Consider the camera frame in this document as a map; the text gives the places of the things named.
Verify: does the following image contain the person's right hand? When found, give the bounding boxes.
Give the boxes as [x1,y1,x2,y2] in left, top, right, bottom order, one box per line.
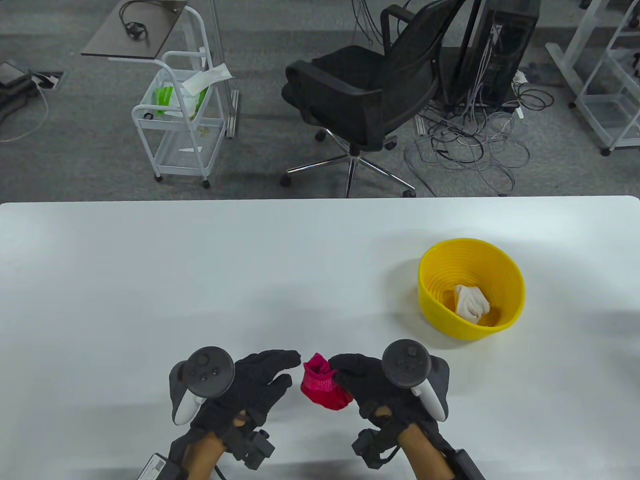
[327,353,442,432]

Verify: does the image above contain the person's left hand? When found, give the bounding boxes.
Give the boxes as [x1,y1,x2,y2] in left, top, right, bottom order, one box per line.
[190,349,303,453]

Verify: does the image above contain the person's left forearm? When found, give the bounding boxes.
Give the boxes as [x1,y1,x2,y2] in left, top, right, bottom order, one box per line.
[182,432,227,480]

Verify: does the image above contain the person's right forearm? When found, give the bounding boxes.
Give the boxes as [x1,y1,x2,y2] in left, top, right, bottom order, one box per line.
[400,424,454,480]

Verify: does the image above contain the yellow ribbed basket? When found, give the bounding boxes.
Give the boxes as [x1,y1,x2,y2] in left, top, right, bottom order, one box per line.
[418,238,526,342]

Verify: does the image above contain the white rolling cart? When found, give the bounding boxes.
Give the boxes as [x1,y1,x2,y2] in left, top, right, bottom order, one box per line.
[131,5,226,190]

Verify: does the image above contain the black office chair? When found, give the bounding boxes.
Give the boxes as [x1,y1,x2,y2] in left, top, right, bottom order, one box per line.
[279,0,468,198]

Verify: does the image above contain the green packet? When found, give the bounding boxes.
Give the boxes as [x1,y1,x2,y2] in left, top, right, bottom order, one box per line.
[152,86,208,118]

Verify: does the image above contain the white paper sheet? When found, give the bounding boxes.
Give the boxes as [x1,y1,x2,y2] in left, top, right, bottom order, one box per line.
[180,63,233,96]

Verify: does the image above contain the white power strip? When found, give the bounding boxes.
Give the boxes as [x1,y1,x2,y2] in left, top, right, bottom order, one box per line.
[512,70,528,121]

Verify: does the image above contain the white metal rack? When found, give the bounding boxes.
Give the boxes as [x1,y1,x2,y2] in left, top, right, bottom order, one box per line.
[575,0,640,157]

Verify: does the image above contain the floor outlet box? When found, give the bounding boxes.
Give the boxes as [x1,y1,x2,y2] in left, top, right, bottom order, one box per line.
[30,71,65,91]

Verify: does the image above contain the black computer tower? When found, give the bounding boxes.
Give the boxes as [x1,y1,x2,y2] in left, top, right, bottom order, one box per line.
[457,0,542,108]

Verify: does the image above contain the grey side table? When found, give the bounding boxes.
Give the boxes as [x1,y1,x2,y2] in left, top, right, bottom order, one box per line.
[80,0,188,61]

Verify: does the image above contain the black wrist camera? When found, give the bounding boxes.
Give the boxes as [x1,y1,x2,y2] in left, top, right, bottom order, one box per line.
[351,427,402,470]
[230,427,277,471]

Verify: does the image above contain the tangle of floor cables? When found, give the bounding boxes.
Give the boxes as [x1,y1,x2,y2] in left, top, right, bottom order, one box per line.
[404,75,555,197]

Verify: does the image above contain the white floor cable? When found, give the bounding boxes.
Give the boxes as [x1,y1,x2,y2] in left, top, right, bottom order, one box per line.
[0,82,50,145]

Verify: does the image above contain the hanging black cables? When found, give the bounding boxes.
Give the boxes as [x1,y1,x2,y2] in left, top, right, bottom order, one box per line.
[350,0,388,48]

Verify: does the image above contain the white desk leg frame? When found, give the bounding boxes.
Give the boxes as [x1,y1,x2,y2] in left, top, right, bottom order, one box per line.
[545,0,608,108]

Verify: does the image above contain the black headphones with cable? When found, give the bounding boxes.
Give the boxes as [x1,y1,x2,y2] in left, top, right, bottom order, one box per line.
[118,0,151,48]

